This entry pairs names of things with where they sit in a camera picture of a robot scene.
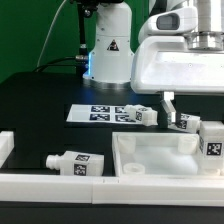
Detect white marker sheet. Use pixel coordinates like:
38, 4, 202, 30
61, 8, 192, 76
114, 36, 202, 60
66, 104, 135, 124

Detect black cables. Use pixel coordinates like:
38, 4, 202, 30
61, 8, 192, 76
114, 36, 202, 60
33, 3, 90, 74

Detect white left fence block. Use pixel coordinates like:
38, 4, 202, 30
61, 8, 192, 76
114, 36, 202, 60
0, 131, 14, 168

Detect white square table top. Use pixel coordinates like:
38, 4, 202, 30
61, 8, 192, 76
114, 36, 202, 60
111, 131, 224, 178

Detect white front fence rail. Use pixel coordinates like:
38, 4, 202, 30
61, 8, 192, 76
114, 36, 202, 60
0, 174, 224, 207

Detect grey cable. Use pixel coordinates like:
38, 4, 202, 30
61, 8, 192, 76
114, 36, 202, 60
35, 0, 69, 69

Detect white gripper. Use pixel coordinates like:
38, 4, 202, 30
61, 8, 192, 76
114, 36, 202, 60
131, 36, 224, 128

